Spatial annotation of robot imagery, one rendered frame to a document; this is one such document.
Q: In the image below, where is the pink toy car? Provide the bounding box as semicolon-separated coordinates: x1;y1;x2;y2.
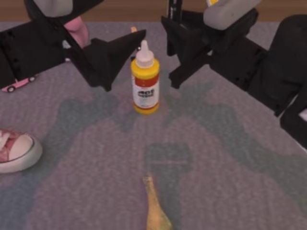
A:
0;75;37;93

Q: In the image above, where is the pink rounded object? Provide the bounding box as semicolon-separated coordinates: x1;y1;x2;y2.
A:
65;17;88;48

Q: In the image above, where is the pink and white sneaker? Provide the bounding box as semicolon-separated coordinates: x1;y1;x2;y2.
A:
0;128;44;174

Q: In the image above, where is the gray object with yellow label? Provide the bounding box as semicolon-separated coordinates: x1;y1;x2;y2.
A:
203;0;262;31

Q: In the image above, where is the yellow bottle with white cap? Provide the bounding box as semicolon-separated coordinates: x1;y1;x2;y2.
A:
130;40;161;115

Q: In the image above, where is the gray rounded object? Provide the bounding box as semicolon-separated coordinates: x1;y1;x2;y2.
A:
33;0;73;15

